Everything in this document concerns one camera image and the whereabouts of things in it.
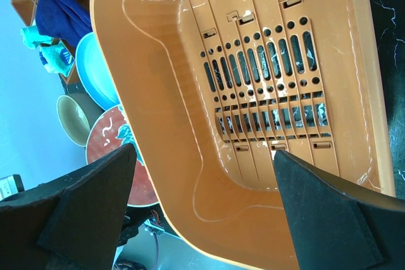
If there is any beige grey ceramic bowl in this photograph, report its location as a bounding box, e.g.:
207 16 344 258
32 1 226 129
56 93 90 147

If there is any purple cloth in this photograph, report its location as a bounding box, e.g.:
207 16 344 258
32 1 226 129
35 0 92 47

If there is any orange plastic dish bin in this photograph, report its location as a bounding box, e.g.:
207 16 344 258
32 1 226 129
90 0 395 269

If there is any light blue plastic plate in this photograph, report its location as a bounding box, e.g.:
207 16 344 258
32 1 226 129
75 32 120 110

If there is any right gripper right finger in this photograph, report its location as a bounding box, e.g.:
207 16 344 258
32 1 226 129
274 150 404 269

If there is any red floral ceramic plate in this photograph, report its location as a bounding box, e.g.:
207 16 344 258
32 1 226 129
85 105 158 207

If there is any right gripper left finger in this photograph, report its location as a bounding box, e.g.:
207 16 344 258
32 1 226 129
1 156 127 269

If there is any mint green sock bundle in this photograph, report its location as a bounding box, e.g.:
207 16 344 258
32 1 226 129
20 25 74 77

